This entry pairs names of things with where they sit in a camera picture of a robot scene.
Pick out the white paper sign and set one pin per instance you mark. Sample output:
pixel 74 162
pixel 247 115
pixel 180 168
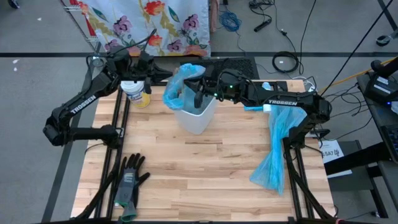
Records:
pixel 331 152

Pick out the white power strip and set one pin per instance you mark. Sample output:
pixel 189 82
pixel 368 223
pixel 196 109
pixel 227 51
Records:
pixel 308 84

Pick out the pink hanging cloth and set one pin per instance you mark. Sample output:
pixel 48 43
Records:
pixel 214 15

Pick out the blue trash bag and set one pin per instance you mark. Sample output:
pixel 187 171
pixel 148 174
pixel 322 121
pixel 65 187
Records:
pixel 280 124

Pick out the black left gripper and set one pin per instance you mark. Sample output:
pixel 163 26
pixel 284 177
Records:
pixel 140 67

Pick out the white plastic trash bin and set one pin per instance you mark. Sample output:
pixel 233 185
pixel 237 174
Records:
pixel 196 119

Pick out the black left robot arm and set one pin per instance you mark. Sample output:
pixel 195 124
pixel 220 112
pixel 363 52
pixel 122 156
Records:
pixel 84 104

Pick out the black floor mat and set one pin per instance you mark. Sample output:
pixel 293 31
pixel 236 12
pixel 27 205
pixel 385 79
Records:
pixel 245 67

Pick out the yellow Lysol wipes canister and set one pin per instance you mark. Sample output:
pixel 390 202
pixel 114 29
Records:
pixel 136 98

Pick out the black desk device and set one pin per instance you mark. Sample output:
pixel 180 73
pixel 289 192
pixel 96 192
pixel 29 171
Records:
pixel 381 87

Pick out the black keyboard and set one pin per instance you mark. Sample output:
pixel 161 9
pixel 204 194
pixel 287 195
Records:
pixel 391 140

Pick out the white bin with blue liner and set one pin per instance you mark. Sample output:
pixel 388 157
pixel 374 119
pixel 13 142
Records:
pixel 174 90

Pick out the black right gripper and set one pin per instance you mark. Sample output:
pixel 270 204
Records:
pixel 230 85

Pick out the black chair caster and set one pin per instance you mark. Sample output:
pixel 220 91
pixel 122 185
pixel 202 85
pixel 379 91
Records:
pixel 13 3

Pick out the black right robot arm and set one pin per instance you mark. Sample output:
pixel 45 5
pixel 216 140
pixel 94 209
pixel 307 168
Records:
pixel 283 102

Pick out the black power strip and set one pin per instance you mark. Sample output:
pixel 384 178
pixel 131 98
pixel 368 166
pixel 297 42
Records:
pixel 262 25

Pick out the floral print curtain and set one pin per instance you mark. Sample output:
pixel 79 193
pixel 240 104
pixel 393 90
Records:
pixel 130 12

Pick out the dark desk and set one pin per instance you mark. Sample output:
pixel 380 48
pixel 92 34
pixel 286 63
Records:
pixel 379 115

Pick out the grey black cart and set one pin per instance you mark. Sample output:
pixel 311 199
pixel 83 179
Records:
pixel 357 180

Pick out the grey black work glove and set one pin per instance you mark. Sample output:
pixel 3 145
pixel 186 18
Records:
pixel 128 216
pixel 129 180

